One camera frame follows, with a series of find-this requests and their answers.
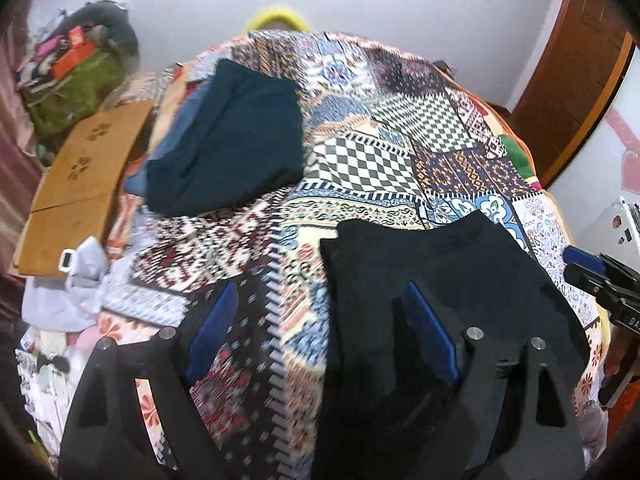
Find pile of mixed clothes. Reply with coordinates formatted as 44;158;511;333
16;19;83;88

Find black pants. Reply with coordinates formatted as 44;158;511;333
319;210;592;480

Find folded blue jeans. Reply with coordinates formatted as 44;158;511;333
122;84;211;196

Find brown wooden door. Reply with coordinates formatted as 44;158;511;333
507;0;637;191

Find floral bed sheet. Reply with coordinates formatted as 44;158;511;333
14;320;103;466

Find orange box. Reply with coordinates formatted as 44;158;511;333
50;40;101;79

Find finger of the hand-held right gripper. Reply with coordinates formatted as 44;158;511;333
564;261;640;311
562;246;640;283

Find pale blue garment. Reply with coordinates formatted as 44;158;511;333
22;235;117;332

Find patchwork printed blanket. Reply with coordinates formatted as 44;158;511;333
100;30;608;480

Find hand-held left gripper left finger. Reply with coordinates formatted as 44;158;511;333
57;281;241;480

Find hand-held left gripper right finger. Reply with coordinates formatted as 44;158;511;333
392;280;586;480

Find folded dark teal pants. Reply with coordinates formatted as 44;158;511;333
145;58;307;216

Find striped pink curtain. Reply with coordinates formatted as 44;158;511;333
0;5;48;276

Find bamboo lap desk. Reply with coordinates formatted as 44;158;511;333
10;100;156;277

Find green storage bag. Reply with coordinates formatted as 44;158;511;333
25;47;120;137

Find pink heart wall sticker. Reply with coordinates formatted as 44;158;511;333
595;105;640;188

